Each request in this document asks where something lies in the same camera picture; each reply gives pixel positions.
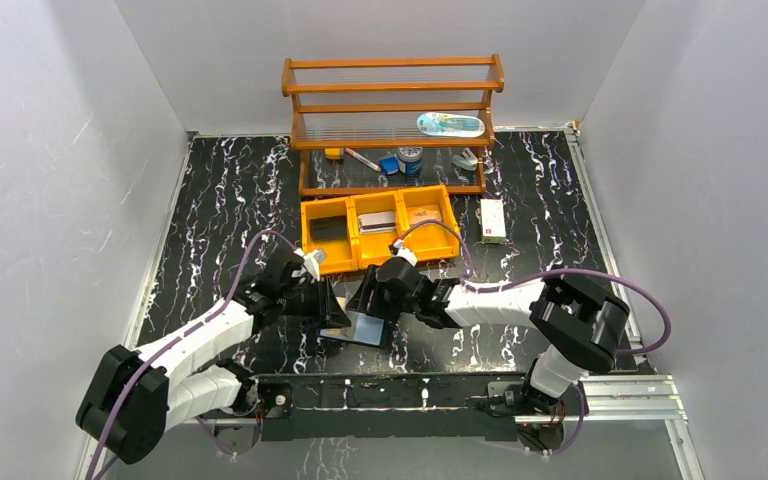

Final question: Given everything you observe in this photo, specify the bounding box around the black leather card holder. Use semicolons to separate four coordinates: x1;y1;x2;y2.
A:
319;312;387;348

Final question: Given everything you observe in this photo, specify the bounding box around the gold VIP card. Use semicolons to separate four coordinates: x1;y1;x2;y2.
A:
406;205;442;226

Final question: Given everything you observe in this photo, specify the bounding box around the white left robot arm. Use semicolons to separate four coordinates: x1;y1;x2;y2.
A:
75;249;350;464

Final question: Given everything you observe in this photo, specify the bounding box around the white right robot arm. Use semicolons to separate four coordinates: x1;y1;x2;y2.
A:
345;256;630;414

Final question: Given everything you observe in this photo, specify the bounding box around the silver cards stack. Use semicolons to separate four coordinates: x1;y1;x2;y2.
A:
358;211;397;234

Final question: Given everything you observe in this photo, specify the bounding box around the black cards stack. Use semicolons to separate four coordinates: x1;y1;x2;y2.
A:
308;215;349;242

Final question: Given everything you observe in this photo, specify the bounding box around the middle yellow plastic bin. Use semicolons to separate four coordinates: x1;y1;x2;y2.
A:
350;191;408;269

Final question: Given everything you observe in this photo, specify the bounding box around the yellow plastic bin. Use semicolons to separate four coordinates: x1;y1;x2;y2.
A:
397;185;460;261
350;191;408;269
301;197;360;275

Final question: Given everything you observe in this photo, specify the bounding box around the left yellow plastic bin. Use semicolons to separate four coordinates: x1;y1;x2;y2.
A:
301;197;360;275

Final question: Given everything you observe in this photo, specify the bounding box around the right yellow plastic bin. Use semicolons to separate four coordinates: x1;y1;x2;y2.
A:
397;185;460;261

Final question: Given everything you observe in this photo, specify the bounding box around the white small box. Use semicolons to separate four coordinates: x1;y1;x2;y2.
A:
479;198;507;244

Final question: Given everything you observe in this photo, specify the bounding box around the round tape tin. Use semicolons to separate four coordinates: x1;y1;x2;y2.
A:
396;146;424;176

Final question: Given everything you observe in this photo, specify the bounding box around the red white marker pen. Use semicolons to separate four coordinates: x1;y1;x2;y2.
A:
344;147;382;173

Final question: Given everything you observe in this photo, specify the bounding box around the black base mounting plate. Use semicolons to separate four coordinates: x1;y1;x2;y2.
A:
195;372;567;444

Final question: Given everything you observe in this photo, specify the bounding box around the grey stapler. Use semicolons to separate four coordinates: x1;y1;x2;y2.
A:
451;147;479;172

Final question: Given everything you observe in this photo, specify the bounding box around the small yellow object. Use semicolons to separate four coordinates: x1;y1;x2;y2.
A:
323;147;345;161

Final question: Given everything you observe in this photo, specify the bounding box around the orange wooden shelf rack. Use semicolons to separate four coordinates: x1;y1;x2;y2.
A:
281;53;505;198

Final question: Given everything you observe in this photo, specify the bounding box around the blue blister pack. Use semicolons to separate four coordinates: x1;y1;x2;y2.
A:
416;112;486;138

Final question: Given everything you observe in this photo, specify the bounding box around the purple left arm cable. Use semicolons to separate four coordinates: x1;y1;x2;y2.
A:
84;229;302;480

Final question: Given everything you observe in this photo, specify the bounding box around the aluminium frame rail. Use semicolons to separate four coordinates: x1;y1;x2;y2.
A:
72;378;707;480

